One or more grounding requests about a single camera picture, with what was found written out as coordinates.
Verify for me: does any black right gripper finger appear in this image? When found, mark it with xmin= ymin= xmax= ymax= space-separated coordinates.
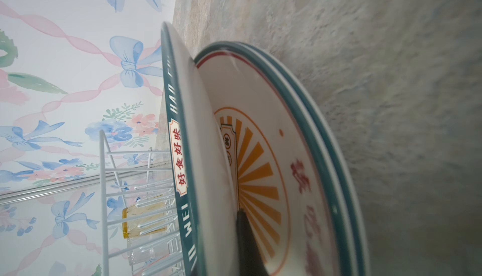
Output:
xmin=236 ymin=209 xmax=268 ymax=276

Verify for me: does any orange sunburst pattern plate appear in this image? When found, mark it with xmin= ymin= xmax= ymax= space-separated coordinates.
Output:
xmin=195 ymin=41 xmax=367 ymax=275

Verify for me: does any green banded rim plate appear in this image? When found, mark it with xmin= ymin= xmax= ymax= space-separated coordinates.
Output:
xmin=161 ymin=22 xmax=239 ymax=275

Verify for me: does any white plate green rim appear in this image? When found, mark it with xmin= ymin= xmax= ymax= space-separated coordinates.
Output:
xmin=242 ymin=42 xmax=372 ymax=275

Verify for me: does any yellow glass cup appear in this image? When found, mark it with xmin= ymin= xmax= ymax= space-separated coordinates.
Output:
xmin=121 ymin=201 xmax=177 ymax=239

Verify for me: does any clear glass cup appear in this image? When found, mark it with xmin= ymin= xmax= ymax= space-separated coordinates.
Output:
xmin=127 ymin=232 xmax=181 ymax=266

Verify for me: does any white wire dish rack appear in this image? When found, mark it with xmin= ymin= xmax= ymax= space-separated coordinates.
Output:
xmin=99 ymin=131 xmax=187 ymax=275

